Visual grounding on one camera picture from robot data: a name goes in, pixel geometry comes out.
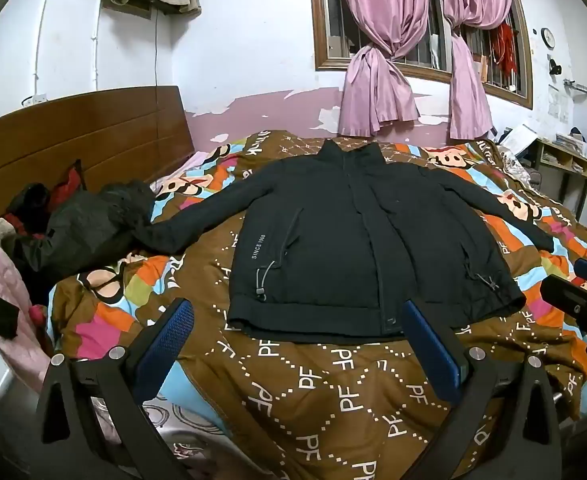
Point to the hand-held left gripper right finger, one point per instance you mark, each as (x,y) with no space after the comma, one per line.
(431,350)

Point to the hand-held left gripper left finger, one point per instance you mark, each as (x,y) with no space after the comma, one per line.
(171,330)

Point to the black zip jacket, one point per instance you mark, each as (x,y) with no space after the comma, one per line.
(323,240)

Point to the red hanging clothes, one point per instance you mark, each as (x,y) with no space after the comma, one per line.
(507,47)

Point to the wooden shelf unit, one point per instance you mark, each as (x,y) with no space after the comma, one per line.
(563,170)

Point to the dark grey padded coat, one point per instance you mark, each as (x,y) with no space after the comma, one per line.
(83,230)

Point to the printed cartoon blanket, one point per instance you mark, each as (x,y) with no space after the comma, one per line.
(298,400)

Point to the white paper sheet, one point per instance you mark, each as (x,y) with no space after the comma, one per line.
(519,139)

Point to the pink quilted blanket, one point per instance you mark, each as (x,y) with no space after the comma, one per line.
(3,270)

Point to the red cloth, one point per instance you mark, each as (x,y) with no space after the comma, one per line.
(70,182)

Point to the wooden headboard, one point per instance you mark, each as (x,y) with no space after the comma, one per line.
(88,130)

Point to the narrow pink curtain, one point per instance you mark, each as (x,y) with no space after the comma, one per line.
(466,85)

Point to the wide pink curtain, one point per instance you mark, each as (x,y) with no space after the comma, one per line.
(378,75)

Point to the wooden framed barred window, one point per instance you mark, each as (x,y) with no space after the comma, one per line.
(323,60)

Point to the round wall clock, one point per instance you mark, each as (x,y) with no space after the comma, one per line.
(548,38)

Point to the white wall socket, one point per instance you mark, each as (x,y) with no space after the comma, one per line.
(34,99)

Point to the white wall conduit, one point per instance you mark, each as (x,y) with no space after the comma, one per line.
(95,50)

